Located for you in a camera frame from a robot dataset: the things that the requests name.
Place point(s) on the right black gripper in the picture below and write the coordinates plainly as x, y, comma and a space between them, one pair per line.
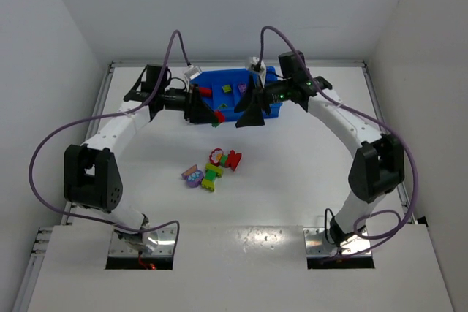
262, 100

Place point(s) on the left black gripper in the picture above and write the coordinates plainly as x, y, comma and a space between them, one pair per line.
189, 104

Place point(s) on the red small lego brick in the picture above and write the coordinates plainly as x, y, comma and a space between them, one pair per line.
220, 117

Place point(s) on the purple butterfly lego brick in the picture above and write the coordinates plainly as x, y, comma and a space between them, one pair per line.
242, 88

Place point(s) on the red flower lego brick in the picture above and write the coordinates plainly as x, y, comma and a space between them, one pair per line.
215, 156

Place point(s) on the red crown lego piece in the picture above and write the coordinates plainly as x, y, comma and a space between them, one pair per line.
233, 160

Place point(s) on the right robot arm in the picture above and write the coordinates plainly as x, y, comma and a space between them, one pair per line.
378, 158

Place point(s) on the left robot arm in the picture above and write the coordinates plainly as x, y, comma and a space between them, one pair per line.
91, 176

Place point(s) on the blue divided plastic bin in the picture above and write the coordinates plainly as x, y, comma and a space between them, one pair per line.
218, 78

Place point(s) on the lime green lego stack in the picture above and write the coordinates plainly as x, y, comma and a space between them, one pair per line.
212, 172

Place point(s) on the purple paw lego brick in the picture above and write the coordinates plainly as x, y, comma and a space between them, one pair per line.
193, 176

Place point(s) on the white front board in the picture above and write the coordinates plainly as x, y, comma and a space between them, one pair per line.
238, 269

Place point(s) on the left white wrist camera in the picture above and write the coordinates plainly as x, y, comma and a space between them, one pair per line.
192, 71

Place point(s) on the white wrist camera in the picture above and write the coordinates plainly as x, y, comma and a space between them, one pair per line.
192, 71
258, 67

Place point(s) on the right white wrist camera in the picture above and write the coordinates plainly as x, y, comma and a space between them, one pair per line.
258, 67

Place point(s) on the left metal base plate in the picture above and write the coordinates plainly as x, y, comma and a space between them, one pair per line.
157, 244

